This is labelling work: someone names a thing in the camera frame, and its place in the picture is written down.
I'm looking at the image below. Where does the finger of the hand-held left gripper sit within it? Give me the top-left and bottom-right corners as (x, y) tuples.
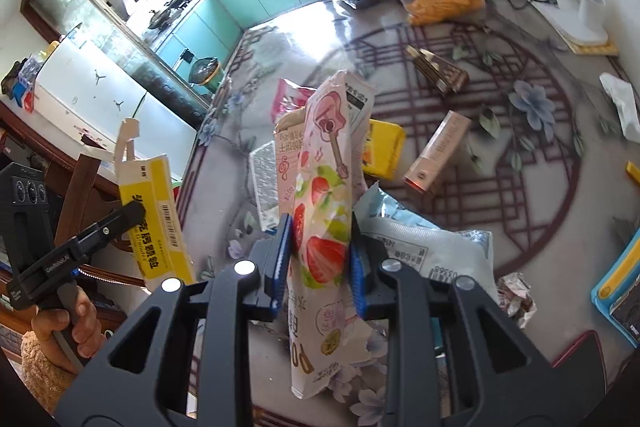
(72, 201), (147, 265)

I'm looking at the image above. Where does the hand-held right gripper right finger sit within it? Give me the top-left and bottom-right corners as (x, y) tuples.
(349, 212), (596, 427)

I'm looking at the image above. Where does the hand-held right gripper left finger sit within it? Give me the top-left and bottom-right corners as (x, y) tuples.
(52, 213), (296, 427)

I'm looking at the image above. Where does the yellow medicine box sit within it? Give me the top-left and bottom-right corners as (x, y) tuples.
(114, 118), (197, 292)

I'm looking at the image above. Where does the pink strawberry snack wrapper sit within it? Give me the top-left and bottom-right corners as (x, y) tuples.
(274, 69), (386, 400)

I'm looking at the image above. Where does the pink carton box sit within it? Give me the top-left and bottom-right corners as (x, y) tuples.
(403, 111), (472, 194)

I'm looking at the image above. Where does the printed paper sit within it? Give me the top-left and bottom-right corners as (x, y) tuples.
(495, 272), (537, 330)

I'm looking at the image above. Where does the person's left forearm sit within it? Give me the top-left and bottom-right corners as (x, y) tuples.
(17, 332), (81, 413)

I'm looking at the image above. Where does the person's left hand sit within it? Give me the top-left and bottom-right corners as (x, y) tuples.
(31, 291), (108, 375)

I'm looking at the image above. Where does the carved wooden chair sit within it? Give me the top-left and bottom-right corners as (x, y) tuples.
(52, 154), (131, 258)

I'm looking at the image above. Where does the white grey packet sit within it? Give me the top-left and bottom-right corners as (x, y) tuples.
(248, 141), (281, 233)

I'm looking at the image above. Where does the silver blue snack wrapper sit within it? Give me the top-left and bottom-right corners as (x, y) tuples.
(352, 184), (501, 308)

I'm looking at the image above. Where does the white chest freezer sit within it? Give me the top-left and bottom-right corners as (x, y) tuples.
(34, 39), (198, 158)

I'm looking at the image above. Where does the yellow flat box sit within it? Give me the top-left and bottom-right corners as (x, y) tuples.
(361, 119), (407, 180)

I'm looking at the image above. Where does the red pink snack wrapper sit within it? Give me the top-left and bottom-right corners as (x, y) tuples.
(271, 78), (321, 122)

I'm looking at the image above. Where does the table with floral cloth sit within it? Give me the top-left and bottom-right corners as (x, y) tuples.
(175, 0), (640, 427)

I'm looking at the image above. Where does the dark green bucket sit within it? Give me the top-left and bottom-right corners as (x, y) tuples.
(190, 57), (223, 92)

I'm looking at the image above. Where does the brown patterned box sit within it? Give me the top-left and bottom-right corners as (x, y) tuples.
(405, 46), (470, 95)

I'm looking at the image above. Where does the blue and yellow case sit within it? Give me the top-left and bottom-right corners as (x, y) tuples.
(591, 227), (640, 350)

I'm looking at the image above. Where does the white tissue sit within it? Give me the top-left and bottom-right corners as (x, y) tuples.
(599, 73), (640, 140)

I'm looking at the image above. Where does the white cup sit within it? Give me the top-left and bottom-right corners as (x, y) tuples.
(577, 0), (608, 36)

